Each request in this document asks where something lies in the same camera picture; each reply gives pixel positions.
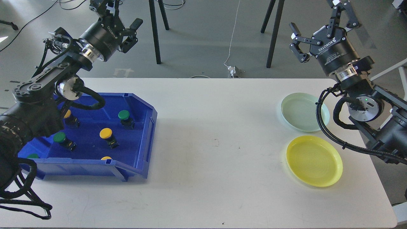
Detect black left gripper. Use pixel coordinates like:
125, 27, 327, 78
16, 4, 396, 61
79, 0, 143, 62

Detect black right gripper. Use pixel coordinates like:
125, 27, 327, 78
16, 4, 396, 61
289, 0, 360, 75

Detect green push button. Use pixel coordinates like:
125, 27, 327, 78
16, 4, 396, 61
53, 131, 77, 151
118, 110, 135, 129

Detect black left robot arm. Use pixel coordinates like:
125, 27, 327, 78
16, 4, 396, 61
1, 0, 143, 220

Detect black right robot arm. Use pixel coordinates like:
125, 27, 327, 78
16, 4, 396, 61
289, 0, 407, 164

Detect light green plate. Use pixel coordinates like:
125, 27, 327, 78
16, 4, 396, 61
279, 93, 321, 132

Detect yellow push button back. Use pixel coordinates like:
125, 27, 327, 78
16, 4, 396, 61
64, 110, 80, 128

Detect yellow plate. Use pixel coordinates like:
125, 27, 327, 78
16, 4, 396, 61
286, 135, 343, 187

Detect green push button front corner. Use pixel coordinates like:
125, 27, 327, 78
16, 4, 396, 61
26, 153, 40, 159

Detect black stand left legs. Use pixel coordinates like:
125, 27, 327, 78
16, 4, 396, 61
148, 0, 170, 64

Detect black stand legs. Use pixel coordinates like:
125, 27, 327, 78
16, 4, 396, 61
148, 0, 170, 64
260, 0, 285, 69

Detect black stand right legs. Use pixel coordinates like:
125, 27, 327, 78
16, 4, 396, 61
260, 0, 285, 69

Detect white power adapter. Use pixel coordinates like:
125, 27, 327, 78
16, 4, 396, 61
227, 66, 243, 79

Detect white chair base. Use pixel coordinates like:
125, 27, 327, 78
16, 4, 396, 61
370, 58, 407, 100

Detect blue plastic bin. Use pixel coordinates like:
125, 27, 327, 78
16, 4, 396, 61
18, 93, 157, 182

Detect white cable on floor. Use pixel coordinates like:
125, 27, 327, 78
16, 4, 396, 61
224, 0, 241, 68

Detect black floor cable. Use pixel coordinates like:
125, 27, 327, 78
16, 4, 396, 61
0, 0, 87, 52

